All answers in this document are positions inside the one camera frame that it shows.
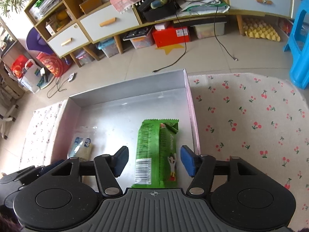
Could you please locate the purple round object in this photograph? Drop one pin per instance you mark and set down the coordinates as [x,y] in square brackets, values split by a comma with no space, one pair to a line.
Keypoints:
[35,42]

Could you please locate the pink cardboard box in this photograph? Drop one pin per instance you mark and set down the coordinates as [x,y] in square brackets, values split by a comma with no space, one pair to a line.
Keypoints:
[112,115]

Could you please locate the black storage case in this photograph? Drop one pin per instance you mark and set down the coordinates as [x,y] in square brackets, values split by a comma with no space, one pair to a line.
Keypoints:
[154,10]

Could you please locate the blue plastic stool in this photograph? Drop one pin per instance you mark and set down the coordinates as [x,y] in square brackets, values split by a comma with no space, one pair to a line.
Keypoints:
[298,45]

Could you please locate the red lantern bag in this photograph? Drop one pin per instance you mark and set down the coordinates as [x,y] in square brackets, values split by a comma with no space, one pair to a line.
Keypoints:
[53,63]

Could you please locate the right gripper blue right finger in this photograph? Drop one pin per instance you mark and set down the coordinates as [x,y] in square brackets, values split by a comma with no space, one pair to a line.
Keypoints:
[200,169]

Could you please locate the white shopping bag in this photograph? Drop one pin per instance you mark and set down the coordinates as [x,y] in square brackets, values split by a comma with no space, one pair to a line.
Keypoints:
[34,77]

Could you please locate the white rice cake pack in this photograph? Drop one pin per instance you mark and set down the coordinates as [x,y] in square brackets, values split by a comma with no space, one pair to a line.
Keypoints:
[81,146]

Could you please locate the clear bin with keyboard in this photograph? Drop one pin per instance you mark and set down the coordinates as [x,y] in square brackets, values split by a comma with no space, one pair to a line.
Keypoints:
[141,37]

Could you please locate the green snack pack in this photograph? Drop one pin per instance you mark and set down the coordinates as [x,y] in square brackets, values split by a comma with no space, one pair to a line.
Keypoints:
[156,154]

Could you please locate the white office chair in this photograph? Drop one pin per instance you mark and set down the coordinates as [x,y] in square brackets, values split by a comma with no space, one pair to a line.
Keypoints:
[7,118]

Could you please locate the red shoe box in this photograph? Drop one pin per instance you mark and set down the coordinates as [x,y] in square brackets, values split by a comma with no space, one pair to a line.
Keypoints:
[171,36]

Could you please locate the yellow egg tray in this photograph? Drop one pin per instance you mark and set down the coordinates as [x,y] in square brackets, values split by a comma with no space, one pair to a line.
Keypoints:
[259,29]

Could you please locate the clear storage bin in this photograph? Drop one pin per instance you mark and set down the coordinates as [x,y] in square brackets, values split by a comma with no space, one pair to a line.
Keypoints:
[209,30]

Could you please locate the cherry print tablecloth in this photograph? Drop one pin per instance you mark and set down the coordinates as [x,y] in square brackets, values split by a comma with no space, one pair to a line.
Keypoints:
[263,120]

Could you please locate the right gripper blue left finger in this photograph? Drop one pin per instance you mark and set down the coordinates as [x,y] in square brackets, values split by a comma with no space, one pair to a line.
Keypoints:
[107,169]

